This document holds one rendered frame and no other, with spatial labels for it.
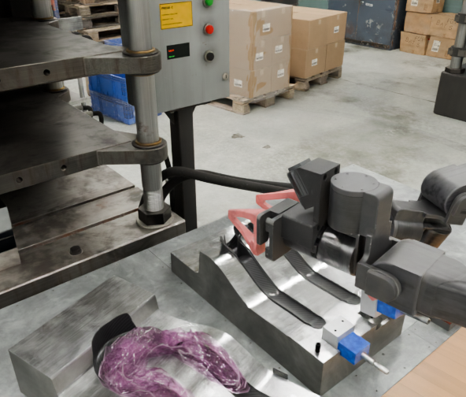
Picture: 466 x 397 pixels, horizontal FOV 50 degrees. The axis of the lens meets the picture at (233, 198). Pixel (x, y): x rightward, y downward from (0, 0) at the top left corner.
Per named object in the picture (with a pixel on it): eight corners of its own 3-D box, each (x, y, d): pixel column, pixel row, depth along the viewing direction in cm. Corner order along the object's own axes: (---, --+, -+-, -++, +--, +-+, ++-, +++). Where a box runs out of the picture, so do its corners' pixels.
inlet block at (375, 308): (434, 329, 92) (438, 303, 90) (419, 339, 89) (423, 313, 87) (375, 302, 101) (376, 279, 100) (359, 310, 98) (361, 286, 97)
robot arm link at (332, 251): (312, 220, 63) (360, 240, 59) (336, 205, 67) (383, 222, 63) (308, 265, 66) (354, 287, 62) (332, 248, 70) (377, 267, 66)
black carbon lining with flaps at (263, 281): (364, 306, 104) (371, 269, 100) (312, 342, 95) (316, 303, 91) (255, 236, 128) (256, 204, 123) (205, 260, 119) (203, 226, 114)
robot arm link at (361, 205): (312, 187, 59) (408, 220, 51) (351, 165, 64) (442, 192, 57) (307, 268, 64) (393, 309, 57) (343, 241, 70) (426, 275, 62)
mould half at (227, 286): (401, 334, 107) (412, 284, 100) (319, 398, 92) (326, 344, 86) (249, 236, 141) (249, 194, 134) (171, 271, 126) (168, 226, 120)
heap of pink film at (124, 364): (257, 380, 88) (258, 347, 85) (197, 458, 75) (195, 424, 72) (148, 324, 101) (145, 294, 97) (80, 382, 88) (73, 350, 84)
